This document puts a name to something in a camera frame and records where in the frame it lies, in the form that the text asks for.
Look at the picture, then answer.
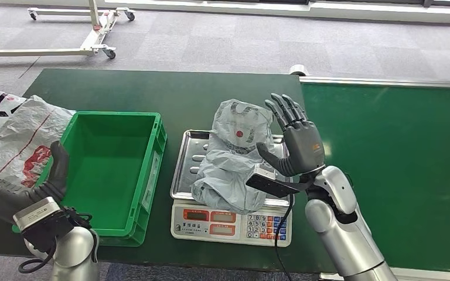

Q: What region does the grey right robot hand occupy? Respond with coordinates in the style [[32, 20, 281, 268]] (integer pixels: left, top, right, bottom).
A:
[[255, 92, 326, 177]]

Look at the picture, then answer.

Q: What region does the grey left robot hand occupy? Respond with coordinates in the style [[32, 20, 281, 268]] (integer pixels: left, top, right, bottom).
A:
[[0, 140, 70, 225]]

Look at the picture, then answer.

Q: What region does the grey plastic bag package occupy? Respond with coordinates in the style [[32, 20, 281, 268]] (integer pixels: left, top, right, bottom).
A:
[[190, 98, 288, 215]]

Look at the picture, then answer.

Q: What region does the grey conveyor end roller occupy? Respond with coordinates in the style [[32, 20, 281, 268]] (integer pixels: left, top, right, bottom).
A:
[[289, 64, 311, 77]]

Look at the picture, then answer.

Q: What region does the green conveyor belt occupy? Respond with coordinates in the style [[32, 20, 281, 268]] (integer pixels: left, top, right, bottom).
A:
[[299, 76, 450, 281]]

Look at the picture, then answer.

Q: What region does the green plastic crate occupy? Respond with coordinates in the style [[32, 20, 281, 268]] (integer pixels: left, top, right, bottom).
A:
[[12, 111, 168, 248]]

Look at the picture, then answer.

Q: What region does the white woven sack red print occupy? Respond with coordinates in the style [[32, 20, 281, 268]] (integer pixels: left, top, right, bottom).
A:
[[0, 89, 77, 189]]

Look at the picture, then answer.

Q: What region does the white electronic scale steel tray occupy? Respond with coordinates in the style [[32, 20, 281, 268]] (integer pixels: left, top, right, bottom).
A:
[[169, 129, 296, 248]]

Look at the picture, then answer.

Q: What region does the white window ledge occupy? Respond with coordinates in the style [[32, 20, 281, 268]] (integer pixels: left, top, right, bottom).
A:
[[104, 0, 450, 26]]

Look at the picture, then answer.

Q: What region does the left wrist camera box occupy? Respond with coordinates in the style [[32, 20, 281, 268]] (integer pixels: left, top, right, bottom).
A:
[[12, 197, 74, 253]]

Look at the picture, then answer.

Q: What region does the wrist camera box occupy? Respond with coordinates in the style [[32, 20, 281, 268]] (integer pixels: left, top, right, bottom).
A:
[[245, 163, 302, 199], [12, 197, 74, 253]]

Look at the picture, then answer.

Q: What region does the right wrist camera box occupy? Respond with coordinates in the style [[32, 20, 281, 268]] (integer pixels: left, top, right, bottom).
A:
[[245, 163, 302, 199]]

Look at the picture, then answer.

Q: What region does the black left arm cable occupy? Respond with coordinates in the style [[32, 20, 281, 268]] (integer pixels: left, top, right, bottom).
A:
[[18, 207, 98, 275]]

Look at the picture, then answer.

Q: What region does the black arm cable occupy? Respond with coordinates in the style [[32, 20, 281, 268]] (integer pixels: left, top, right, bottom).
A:
[[273, 194, 296, 281], [18, 207, 98, 275]]

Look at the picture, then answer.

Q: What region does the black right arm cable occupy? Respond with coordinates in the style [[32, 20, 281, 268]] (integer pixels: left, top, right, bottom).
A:
[[273, 194, 296, 281]]

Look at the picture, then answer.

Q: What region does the white wheeled lift frame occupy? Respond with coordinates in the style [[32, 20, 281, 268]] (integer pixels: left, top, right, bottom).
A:
[[0, 0, 137, 64]]

